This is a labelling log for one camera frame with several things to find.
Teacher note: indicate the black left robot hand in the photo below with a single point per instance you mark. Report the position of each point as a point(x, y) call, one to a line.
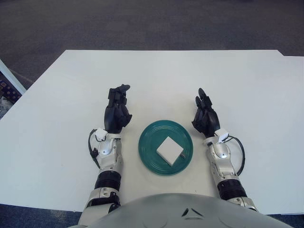
point(117, 116)

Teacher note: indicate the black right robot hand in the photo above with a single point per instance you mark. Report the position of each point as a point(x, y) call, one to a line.
point(206, 118)

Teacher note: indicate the white charger block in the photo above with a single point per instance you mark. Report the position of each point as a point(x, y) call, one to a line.
point(169, 150)

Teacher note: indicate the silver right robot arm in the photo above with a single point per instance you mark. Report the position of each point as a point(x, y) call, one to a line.
point(225, 168)

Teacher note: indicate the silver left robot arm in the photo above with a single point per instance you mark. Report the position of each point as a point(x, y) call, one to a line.
point(108, 166)

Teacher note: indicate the teal round plate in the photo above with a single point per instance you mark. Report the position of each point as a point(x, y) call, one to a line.
point(152, 142)

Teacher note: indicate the grey robot torso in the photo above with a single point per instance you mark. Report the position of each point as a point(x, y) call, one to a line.
point(185, 213)

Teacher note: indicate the white framed patterned panel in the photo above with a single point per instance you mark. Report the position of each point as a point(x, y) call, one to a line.
point(8, 92)

